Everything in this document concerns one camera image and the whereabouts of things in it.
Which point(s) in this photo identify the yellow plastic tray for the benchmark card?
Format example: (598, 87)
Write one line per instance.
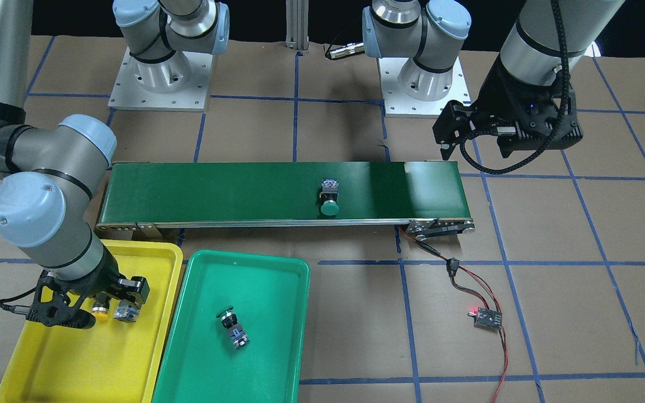
(111, 362)

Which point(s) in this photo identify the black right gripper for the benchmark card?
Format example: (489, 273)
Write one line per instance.
(108, 278)

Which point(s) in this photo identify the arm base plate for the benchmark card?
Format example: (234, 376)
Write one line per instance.
(178, 84)
(410, 92)

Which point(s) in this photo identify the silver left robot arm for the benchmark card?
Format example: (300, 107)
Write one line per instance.
(547, 37)

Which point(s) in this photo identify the green conveyor belt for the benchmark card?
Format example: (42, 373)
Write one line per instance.
(426, 198)

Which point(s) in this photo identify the green plastic tray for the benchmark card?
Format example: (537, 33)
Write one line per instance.
(270, 295)

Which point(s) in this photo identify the green push button switch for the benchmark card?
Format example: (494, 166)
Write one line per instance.
(235, 331)

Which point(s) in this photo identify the aluminium frame post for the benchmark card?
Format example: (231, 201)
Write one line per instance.
(297, 22)

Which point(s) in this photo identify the black sensor circuit board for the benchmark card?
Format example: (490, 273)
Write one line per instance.
(488, 319)

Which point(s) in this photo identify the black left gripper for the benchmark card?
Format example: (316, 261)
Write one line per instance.
(495, 96)

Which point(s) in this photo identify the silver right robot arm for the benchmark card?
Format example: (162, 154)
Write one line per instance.
(47, 182)

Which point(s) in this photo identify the yellow push button switch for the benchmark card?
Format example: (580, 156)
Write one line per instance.
(100, 310)

